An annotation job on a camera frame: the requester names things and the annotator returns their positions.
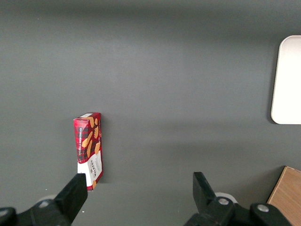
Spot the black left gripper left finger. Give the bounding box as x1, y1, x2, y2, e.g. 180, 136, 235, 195
0, 173, 88, 226

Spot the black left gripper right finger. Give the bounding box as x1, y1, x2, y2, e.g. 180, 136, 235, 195
183, 171, 293, 226

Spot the beige rectangular tray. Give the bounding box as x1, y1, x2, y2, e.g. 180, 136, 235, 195
270, 35, 301, 125

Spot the red tartan shortbread box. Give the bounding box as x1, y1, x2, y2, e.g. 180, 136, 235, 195
73, 112, 103, 192

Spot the wooden two-drawer cabinet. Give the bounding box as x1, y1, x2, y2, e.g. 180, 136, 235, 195
267, 166, 301, 226

